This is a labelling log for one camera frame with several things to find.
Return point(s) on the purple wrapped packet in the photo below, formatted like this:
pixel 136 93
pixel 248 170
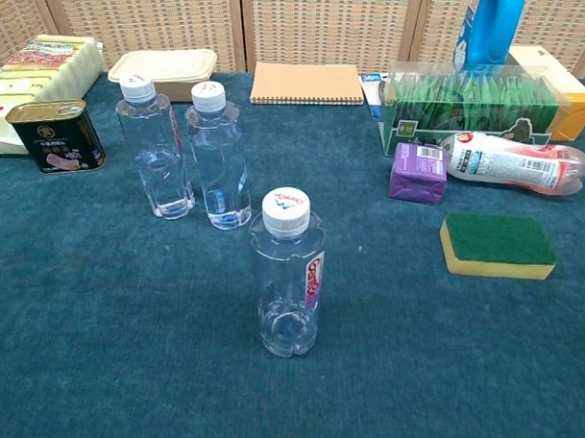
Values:
pixel 417 173

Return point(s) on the clear water bottle white cap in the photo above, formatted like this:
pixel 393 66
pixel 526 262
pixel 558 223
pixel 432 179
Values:
pixel 155 147
pixel 218 154

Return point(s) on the yellow cardboard box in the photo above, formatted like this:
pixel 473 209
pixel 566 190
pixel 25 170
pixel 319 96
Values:
pixel 566 94

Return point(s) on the yellow sponge multipack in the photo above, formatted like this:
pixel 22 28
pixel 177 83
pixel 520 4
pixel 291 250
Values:
pixel 33 80

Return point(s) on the clear water bottle red label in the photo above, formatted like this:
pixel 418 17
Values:
pixel 285 286

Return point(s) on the woven folding screen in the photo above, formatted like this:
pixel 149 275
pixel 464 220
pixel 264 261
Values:
pixel 299 27

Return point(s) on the blue cleaner bottle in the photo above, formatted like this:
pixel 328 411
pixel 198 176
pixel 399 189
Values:
pixel 491 29

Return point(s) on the beige lidded food container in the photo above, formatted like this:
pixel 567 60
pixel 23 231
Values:
pixel 168 75

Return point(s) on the pink labelled plastic bottle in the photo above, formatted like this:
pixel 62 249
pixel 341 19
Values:
pixel 515 162

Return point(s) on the green and yellow sponge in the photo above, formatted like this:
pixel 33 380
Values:
pixel 498 245

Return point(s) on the brown spiral notebook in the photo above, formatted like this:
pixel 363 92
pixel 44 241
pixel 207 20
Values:
pixel 307 85

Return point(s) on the black luncheon meat can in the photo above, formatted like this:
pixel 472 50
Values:
pixel 60 141

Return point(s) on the clear box of green sachets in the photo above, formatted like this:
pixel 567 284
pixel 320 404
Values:
pixel 469 114

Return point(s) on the small blue white box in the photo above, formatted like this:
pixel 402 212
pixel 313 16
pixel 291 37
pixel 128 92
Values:
pixel 371 94

